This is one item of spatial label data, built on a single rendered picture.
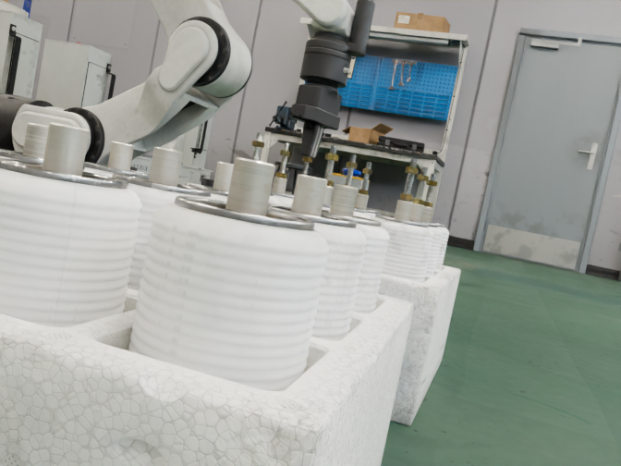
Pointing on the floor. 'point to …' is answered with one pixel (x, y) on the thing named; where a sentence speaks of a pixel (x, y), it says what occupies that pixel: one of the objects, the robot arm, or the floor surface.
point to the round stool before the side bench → (289, 171)
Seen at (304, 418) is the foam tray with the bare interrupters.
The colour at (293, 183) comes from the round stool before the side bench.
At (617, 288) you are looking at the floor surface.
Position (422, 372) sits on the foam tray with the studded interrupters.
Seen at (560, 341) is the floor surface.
